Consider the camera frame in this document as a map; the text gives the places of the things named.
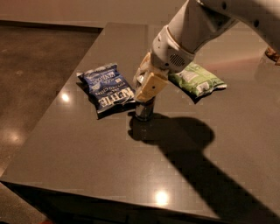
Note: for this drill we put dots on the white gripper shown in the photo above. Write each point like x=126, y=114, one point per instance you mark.
x=166, y=54

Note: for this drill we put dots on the silver blue redbull can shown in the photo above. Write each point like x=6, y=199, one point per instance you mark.
x=144, y=110

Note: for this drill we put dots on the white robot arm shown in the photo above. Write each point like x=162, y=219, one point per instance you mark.
x=195, y=24

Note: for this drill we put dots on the blue chip bag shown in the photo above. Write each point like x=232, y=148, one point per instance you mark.
x=108, y=87

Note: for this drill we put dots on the green chip bag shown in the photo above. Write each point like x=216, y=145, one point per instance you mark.
x=197, y=81

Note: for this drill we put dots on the brown snack item on table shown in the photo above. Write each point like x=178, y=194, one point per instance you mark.
x=273, y=55

